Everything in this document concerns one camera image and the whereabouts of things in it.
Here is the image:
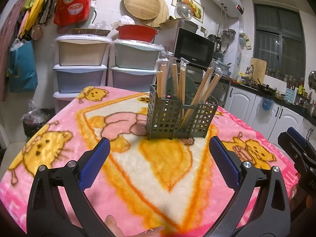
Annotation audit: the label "left drawer storage tower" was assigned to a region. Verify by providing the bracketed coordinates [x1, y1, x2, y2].
[53, 34, 113, 112]

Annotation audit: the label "person's right hand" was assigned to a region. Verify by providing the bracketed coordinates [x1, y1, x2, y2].
[288, 168, 315, 231]

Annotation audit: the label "food picture right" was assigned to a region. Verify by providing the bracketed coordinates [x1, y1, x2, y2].
[172, 0, 204, 23]

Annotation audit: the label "red hanging bag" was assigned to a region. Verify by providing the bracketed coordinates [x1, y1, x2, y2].
[54, 0, 91, 26]

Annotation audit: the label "dark window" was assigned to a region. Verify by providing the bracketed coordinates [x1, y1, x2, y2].
[253, 3, 306, 80]

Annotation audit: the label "blue hanging bag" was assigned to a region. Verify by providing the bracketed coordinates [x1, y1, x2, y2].
[7, 39, 38, 93]

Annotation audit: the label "drawer storage tower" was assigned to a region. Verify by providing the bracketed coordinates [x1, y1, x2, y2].
[110, 39, 165, 92]
[53, 34, 113, 112]

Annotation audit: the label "red plastic basin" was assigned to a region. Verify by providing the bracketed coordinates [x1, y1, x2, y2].
[116, 25, 157, 42]

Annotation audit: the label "glass pot lid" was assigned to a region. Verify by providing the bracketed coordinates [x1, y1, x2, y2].
[175, 2, 193, 20]

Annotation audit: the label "green plastic utensil basket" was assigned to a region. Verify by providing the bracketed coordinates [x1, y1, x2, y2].
[146, 76, 218, 140]

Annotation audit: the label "person's left hand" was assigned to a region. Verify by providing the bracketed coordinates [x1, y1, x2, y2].
[104, 214, 165, 237]

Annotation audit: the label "pink cartoon blanket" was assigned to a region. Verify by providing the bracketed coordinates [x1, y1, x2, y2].
[1, 87, 298, 236]

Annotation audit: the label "wooden cutting board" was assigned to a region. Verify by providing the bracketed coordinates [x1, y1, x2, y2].
[250, 58, 267, 84]

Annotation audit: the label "wicker basket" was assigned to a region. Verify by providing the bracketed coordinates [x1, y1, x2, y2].
[72, 28, 111, 36]

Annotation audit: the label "round bamboo tray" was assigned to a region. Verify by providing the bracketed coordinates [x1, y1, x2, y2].
[123, 0, 161, 20]

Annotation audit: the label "white kitchen cabinets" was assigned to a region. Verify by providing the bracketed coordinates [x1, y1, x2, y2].
[224, 83, 315, 149]

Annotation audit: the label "right drawer storage tower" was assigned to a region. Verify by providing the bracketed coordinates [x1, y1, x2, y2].
[110, 39, 165, 92]

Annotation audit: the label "black microwave oven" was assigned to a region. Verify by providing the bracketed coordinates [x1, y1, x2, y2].
[154, 28, 215, 68]

